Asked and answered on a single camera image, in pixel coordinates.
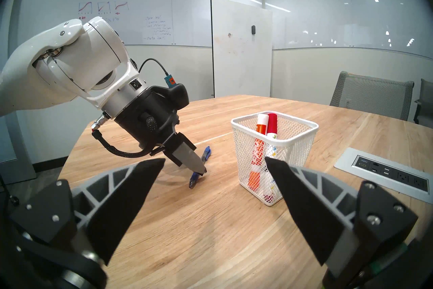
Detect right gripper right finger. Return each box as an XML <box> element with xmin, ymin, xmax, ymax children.
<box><xmin>265</xmin><ymin>156</ymin><xmax>419</xmax><ymax>280</ymax></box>

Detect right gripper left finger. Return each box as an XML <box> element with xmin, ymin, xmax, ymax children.
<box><xmin>10</xmin><ymin>157</ymin><xmax>166</xmax><ymax>267</ymax></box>

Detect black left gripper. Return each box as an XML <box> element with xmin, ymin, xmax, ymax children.
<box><xmin>114</xmin><ymin>89</ymin><xmax>207</xmax><ymax>177</ymax></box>

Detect blue ballpoint pen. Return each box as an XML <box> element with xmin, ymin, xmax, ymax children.
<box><xmin>189</xmin><ymin>146</ymin><xmax>211</xmax><ymax>189</ymax></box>

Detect orange Expo marker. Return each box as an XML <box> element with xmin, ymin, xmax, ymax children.
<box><xmin>248</xmin><ymin>114</ymin><xmax>270</xmax><ymax>192</ymax></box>

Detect red cap patterned marker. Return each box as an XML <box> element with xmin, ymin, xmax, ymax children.
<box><xmin>264</xmin><ymin>113</ymin><xmax>279</xmax><ymax>202</ymax></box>

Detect white mesh pen holder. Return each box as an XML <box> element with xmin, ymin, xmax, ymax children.
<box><xmin>231</xmin><ymin>111</ymin><xmax>319</xmax><ymax>207</ymax></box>

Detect silver table power outlet panel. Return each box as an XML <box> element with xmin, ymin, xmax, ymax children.
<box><xmin>334</xmin><ymin>147</ymin><xmax>433</xmax><ymax>205</ymax></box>

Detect mobile whiteboard on stand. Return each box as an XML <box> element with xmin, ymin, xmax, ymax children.
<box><xmin>210</xmin><ymin>0</ymin><xmax>273</xmax><ymax>98</ymax></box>

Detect grey mesh table chair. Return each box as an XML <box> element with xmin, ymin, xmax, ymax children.
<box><xmin>330</xmin><ymin>71</ymin><xmax>415</xmax><ymax>121</ymax></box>

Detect grey office chair with armrests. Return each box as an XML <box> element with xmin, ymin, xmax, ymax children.
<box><xmin>414</xmin><ymin>78</ymin><xmax>433</xmax><ymax>124</ymax></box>

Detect black left gripper cable loop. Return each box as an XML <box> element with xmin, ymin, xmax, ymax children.
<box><xmin>91</xmin><ymin>116</ymin><xmax>166</xmax><ymax>159</ymax></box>

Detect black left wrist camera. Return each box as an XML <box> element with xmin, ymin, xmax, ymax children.
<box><xmin>149</xmin><ymin>83</ymin><xmax>190</xmax><ymax>116</ymax></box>

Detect black left camera cable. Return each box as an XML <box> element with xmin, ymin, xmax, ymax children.
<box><xmin>139</xmin><ymin>58</ymin><xmax>177</xmax><ymax>88</ymax></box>

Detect wall whiteboard with writing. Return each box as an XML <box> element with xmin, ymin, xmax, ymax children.
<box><xmin>19</xmin><ymin>0</ymin><xmax>213</xmax><ymax>48</ymax></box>

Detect glass wall whiteboard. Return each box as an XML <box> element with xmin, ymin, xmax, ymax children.
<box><xmin>264</xmin><ymin>0</ymin><xmax>433</xmax><ymax>59</ymax></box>

